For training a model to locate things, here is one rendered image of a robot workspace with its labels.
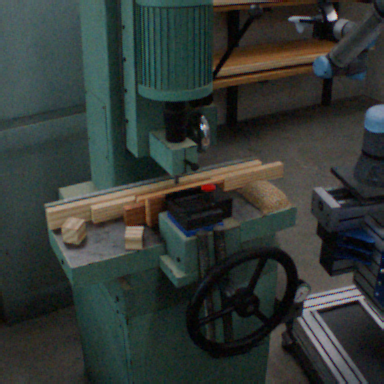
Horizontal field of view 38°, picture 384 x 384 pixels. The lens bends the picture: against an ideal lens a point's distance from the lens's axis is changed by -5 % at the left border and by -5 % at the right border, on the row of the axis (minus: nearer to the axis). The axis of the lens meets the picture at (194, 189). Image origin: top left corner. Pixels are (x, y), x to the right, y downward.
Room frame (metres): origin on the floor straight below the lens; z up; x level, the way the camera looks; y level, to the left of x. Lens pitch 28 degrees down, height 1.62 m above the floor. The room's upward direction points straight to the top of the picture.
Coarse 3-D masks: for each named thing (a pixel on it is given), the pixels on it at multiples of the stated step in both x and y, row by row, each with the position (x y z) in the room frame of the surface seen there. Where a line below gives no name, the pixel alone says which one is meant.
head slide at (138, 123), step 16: (128, 0) 1.37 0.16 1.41; (128, 16) 1.37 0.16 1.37; (128, 32) 1.37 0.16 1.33; (128, 48) 1.37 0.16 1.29; (128, 64) 1.38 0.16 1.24; (128, 80) 1.38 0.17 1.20; (128, 96) 1.38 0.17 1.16; (128, 112) 1.39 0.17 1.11; (144, 112) 1.36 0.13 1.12; (160, 112) 1.38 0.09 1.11; (128, 128) 1.39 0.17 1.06; (144, 128) 1.35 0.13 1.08; (160, 128) 1.37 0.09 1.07; (128, 144) 1.40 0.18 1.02; (144, 144) 1.35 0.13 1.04
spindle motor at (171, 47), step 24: (144, 0) 1.24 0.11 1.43; (168, 0) 1.21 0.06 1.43; (192, 0) 1.22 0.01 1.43; (144, 24) 1.25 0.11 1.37; (168, 24) 1.22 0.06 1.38; (192, 24) 1.23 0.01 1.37; (144, 48) 1.25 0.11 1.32; (168, 48) 1.22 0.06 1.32; (192, 48) 1.23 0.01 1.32; (144, 72) 1.25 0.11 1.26; (168, 72) 1.22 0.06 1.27; (192, 72) 1.23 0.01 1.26; (144, 96) 1.25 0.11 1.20; (168, 96) 1.21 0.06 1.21; (192, 96) 1.22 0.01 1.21
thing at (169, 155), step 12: (156, 132) 1.35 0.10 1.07; (156, 144) 1.32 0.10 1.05; (168, 144) 1.27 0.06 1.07; (180, 144) 1.27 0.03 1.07; (192, 144) 1.27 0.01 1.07; (156, 156) 1.32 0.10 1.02; (168, 156) 1.26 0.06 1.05; (180, 156) 1.25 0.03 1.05; (192, 156) 1.27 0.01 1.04; (168, 168) 1.26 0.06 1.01; (180, 168) 1.25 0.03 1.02
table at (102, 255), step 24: (240, 216) 1.22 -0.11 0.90; (264, 216) 1.23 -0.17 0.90; (288, 216) 1.26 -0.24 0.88; (96, 240) 1.11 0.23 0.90; (120, 240) 1.11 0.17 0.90; (144, 240) 1.11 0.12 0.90; (72, 264) 1.01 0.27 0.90; (96, 264) 1.03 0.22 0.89; (120, 264) 1.05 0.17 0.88; (144, 264) 1.08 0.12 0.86; (168, 264) 1.06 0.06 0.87; (240, 264) 1.09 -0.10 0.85
